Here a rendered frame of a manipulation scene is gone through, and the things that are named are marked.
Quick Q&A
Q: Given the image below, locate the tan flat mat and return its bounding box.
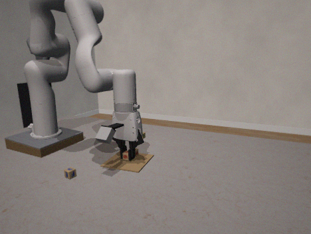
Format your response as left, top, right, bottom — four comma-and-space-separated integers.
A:
100, 152, 154, 173

